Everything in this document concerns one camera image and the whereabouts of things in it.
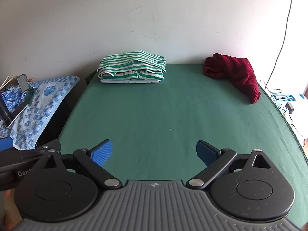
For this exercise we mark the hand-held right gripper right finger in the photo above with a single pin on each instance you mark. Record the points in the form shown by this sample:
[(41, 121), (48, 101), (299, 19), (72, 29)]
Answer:
[(207, 151)]

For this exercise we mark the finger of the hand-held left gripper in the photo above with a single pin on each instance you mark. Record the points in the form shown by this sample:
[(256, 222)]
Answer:
[(6, 144)]

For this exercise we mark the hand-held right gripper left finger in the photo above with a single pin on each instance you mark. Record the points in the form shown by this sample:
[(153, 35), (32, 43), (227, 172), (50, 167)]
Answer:
[(103, 150)]

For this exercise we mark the green white striped shirt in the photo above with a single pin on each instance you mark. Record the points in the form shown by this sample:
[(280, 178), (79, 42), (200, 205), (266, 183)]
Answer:
[(132, 63)]

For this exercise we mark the person's left hand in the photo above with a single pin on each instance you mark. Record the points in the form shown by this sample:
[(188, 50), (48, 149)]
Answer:
[(12, 209)]

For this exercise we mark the dark flat phone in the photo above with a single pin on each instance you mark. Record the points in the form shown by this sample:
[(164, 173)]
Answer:
[(15, 115)]

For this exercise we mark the black cylinder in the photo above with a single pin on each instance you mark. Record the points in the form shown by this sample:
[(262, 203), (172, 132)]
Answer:
[(4, 109)]

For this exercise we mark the blue patterned cloth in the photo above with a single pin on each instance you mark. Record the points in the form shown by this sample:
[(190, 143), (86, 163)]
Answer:
[(12, 98)]

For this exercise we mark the blue floral towel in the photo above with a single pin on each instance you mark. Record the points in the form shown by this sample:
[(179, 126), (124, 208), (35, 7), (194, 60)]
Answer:
[(43, 105)]

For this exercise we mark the green table cloth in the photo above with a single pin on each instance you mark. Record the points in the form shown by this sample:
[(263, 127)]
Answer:
[(168, 110)]

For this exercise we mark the wooden sticks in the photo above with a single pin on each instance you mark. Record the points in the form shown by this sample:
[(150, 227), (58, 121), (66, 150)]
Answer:
[(7, 83)]

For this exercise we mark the small mirror on stand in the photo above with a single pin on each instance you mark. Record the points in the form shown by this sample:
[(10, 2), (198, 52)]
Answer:
[(22, 83)]

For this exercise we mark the white folded shirt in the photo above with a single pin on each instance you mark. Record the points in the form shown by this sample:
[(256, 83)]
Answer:
[(130, 81)]

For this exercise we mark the dark red sweater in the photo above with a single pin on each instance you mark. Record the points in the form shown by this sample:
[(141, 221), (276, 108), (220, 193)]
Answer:
[(235, 73)]

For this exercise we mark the white power strip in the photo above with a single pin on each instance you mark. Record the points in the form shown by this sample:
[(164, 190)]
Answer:
[(280, 104)]

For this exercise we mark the black adapter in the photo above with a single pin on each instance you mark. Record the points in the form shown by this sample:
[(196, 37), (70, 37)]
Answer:
[(290, 108)]

